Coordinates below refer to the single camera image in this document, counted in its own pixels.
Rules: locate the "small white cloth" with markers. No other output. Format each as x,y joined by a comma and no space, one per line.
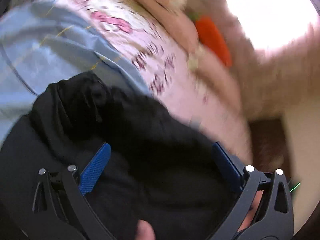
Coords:
196,56

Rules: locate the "pink cartoon bed sheet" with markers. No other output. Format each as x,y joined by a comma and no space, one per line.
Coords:
175,87

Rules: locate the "pink pillow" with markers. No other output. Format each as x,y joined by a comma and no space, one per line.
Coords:
172,22
220,87

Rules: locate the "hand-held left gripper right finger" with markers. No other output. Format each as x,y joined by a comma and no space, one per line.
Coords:
226,165

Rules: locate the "blue plaid sheet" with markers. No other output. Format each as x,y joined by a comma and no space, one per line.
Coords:
50,42

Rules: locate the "window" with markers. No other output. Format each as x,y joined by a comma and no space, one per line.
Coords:
270,12

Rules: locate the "person's left hand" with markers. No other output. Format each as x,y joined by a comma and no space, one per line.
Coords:
146,231

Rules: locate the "orange carrot plush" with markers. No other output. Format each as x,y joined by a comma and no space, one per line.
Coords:
212,40

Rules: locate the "black hooded puffer jacket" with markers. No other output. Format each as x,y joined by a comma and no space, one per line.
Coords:
150,142

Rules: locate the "pink floral lace curtain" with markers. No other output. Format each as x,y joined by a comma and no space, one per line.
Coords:
275,80

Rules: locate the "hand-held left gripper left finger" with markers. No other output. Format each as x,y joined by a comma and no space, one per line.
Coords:
96,165

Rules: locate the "dark wooden headboard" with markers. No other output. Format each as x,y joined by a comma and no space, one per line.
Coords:
267,142

